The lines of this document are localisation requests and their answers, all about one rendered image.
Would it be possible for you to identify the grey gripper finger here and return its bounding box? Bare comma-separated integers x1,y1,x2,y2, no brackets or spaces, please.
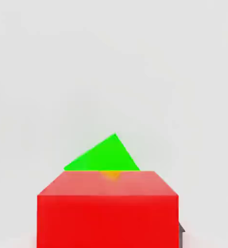
178,222,186,248

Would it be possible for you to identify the small red cube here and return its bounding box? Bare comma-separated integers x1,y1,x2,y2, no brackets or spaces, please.
36,170,180,248

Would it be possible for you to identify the small green cube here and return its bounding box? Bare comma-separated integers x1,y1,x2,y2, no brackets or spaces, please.
63,133,141,172

